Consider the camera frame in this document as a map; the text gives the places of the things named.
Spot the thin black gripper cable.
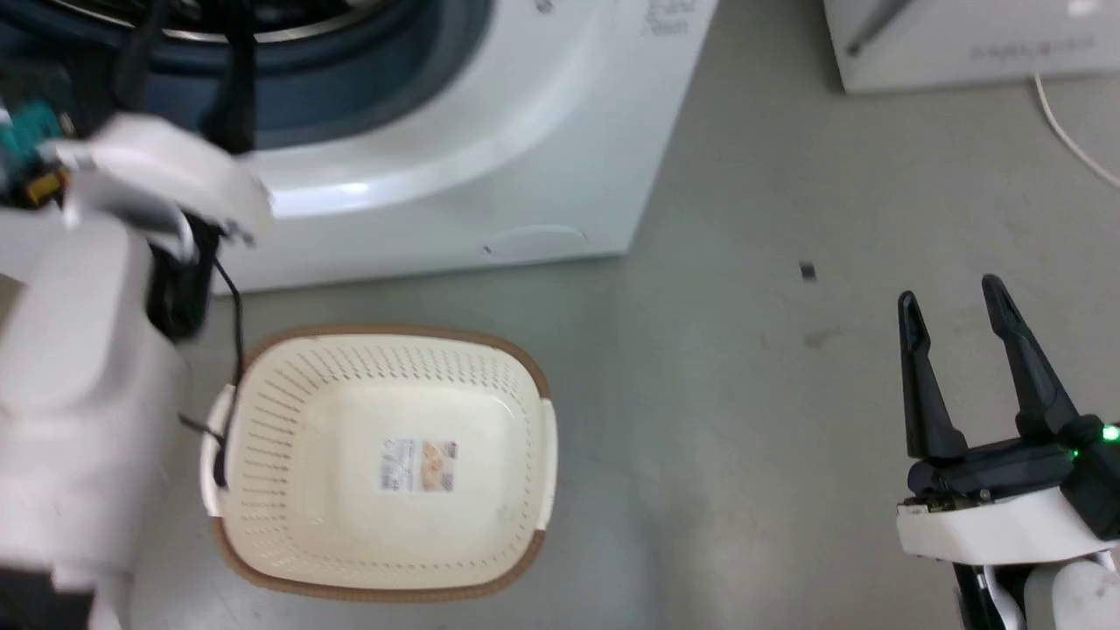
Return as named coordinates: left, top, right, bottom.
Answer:
left=178, top=259, right=246, bottom=491

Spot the printed label sticker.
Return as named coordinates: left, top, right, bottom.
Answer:
left=379, top=438, right=459, bottom=494

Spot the white front-load washing machine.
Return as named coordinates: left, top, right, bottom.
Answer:
left=0, top=0, right=720, bottom=295

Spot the dark blue door gasket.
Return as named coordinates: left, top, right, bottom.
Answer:
left=0, top=0, right=496, bottom=151

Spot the white box appliance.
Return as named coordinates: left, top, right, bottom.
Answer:
left=822, top=0, right=1120, bottom=95

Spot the white power cable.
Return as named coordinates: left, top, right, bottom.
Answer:
left=1032, top=73, right=1120, bottom=191

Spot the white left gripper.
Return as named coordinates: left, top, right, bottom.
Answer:
left=0, top=0, right=276, bottom=342

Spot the steel washing machine drum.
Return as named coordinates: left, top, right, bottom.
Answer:
left=48, top=0, right=390, bottom=45

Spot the washing machine filter flap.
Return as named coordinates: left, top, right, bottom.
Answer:
left=477, top=225, right=590, bottom=263

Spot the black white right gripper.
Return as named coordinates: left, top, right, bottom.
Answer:
left=896, top=273, right=1120, bottom=566

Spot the cream laundry basket brown rim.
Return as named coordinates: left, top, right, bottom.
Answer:
left=199, top=325, right=559, bottom=604

